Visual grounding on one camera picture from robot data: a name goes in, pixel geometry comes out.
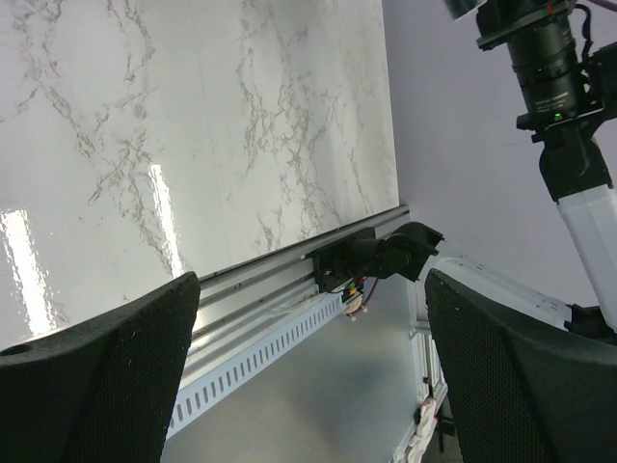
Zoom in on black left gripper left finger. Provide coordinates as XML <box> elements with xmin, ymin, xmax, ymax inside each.
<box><xmin>1</xmin><ymin>272</ymin><xmax>201</xmax><ymax>462</ymax></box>

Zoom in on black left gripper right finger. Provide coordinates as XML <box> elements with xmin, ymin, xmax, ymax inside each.
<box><xmin>425</xmin><ymin>270</ymin><xmax>616</xmax><ymax>462</ymax></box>

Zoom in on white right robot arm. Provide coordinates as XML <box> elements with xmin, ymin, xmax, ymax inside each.
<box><xmin>311</xmin><ymin>1</ymin><xmax>616</xmax><ymax>343</ymax></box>

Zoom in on white slotted cable duct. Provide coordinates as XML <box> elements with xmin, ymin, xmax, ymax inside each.
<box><xmin>167</xmin><ymin>294</ymin><xmax>344</xmax><ymax>438</ymax></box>

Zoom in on aluminium mounting rail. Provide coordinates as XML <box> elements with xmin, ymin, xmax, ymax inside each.
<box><xmin>182</xmin><ymin>205</ymin><xmax>410</xmax><ymax>380</ymax></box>

